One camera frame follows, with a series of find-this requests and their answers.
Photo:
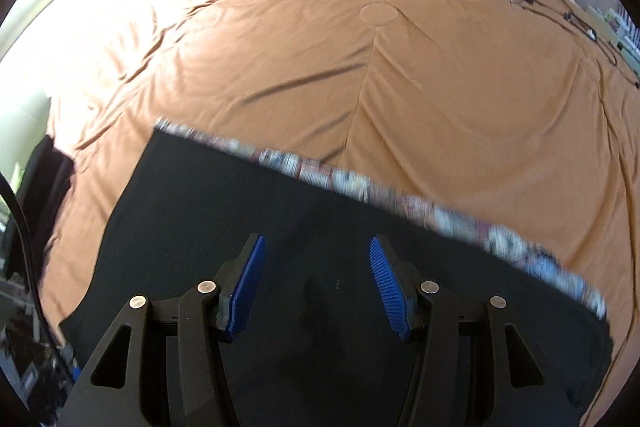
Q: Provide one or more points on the black bear print pants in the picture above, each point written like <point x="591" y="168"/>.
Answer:
<point x="200" y="197"/>

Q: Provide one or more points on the orange blanket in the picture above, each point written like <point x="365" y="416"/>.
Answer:
<point x="400" y="97"/>

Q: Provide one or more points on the white desktop organizer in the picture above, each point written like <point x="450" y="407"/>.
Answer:
<point x="620" y="27"/>

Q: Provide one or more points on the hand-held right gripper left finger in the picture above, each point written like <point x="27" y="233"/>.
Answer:
<point x="245" y="287"/>

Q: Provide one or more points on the stack of folded black clothes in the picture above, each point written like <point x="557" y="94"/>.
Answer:
<point x="50" y="187"/>

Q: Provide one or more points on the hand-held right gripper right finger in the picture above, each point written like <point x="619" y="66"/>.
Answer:
<point x="392" y="292"/>

